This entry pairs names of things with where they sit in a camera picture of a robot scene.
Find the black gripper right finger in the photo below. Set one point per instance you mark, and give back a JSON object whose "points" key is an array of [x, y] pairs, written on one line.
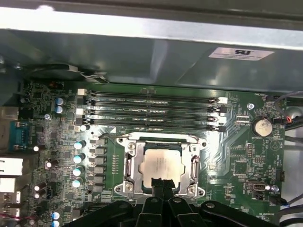
{"points": [[169, 189]]}

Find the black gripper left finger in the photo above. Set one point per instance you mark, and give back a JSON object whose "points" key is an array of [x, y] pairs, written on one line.
{"points": [[156, 189]]}

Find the silver CPU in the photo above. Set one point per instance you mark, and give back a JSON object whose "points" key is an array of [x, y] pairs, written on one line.
{"points": [[161, 163]]}

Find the metal locking lever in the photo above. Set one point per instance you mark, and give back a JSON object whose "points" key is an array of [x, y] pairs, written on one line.
{"points": [[196, 168], [128, 165]]}

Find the CPU socket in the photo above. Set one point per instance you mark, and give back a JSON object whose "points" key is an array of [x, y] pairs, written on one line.
{"points": [[125, 184]]}

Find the black RAM slot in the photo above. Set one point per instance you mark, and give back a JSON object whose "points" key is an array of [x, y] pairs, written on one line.
{"points": [[165, 96], [165, 116], [165, 126], [165, 106]]}

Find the blue top capacitor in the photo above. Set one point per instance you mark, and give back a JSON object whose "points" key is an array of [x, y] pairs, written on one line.
{"points": [[56, 224], [78, 171], [78, 158], [59, 101], [77, 183], [58, 109], [79, 144], [55, 215]]}

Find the green motherboard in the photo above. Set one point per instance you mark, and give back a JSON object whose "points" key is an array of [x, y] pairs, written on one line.
{"points": [[236, 146]]}

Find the round coin battery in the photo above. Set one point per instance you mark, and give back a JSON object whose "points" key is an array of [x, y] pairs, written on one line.
{"points": [[262, 126]]}

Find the black open PC case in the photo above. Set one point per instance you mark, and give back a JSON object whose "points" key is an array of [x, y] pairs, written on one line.
{"points": [[118, 54]]}

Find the blue serial port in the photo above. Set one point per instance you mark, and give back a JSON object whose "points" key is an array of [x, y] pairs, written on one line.
{"points": [[21, 137]]}

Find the white case sticker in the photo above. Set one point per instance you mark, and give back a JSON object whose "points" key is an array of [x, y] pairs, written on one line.
{"points": [[241, 54]]}

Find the black rear case fan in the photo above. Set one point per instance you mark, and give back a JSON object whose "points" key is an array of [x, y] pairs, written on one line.
{"points": [[52, 69]]}

